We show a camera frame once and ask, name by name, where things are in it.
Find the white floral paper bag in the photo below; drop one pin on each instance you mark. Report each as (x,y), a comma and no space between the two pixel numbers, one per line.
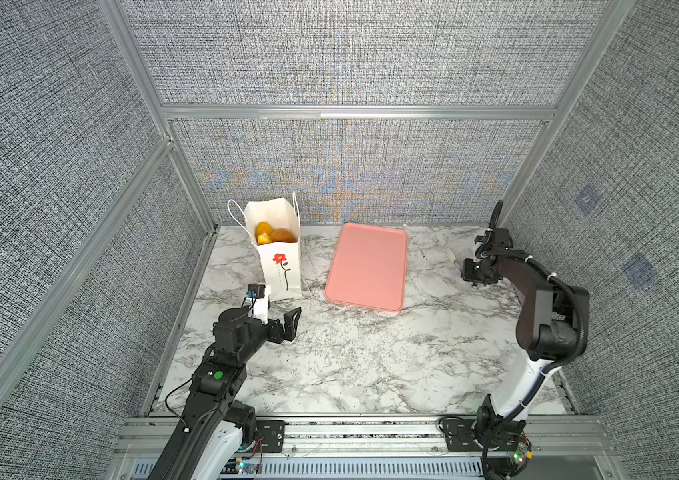
(280,261)

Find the small yellow fake bread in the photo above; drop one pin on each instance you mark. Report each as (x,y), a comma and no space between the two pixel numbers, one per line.
(264,239)

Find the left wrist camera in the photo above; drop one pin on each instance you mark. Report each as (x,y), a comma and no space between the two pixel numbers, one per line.
(257,302)

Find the pink plastic tray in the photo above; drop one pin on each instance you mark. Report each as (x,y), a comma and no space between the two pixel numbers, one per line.
(369,267)

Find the round brown fake bun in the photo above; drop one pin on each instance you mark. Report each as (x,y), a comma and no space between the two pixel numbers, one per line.
(282,235)

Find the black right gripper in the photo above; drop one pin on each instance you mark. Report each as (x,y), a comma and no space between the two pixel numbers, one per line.
(467,274)

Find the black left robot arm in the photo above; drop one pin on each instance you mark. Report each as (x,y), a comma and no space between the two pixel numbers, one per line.
(214,424)

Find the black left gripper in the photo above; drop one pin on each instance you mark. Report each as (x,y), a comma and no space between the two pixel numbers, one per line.
(289,328)

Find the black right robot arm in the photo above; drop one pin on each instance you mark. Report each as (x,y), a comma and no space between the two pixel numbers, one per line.
(551,330)

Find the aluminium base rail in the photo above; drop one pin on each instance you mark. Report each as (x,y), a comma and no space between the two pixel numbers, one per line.
(412,447)

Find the long orange fake bread loaf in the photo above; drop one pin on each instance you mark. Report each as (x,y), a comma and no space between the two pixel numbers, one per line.
(263,228)

